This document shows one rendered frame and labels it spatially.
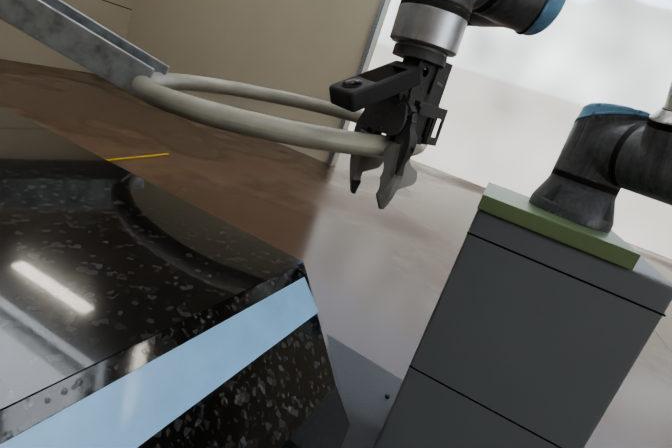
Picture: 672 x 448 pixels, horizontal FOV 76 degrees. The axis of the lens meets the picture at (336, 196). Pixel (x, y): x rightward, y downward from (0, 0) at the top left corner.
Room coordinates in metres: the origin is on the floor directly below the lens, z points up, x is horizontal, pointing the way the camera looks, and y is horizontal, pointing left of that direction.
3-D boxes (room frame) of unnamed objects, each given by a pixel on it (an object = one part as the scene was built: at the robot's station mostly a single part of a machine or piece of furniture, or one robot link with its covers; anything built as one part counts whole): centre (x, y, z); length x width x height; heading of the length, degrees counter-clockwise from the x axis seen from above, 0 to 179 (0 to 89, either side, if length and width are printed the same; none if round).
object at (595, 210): (1.06, -0.56, 0.93); 0.19 x 0.19 x 0.10
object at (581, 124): (1.06, -0.56, 1.07); 0.17 x 0.15 x 0.18; 28
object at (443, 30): (0.60, -0.04, 1.10); 0.10 x 0.09 x 0.05; 44
